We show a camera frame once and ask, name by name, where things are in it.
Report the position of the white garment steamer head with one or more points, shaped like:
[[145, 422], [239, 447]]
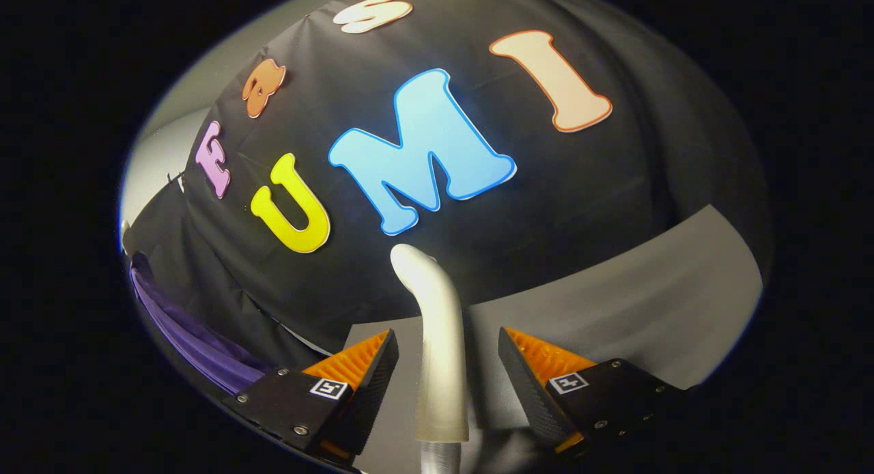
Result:
[[442, 351]]

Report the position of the purple jacket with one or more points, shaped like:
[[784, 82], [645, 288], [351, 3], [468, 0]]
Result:
[[205, 347]]

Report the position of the beige cabinet with dark top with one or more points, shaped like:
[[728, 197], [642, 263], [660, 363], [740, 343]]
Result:
[[614, 310]]

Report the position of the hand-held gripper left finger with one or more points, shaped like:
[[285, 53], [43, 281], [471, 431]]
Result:
[[372, 392]]

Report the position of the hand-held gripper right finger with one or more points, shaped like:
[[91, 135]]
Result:
[[526, 392]]

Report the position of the black backdrop cloth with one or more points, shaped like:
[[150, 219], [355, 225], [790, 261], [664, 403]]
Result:
[[546, 221]]

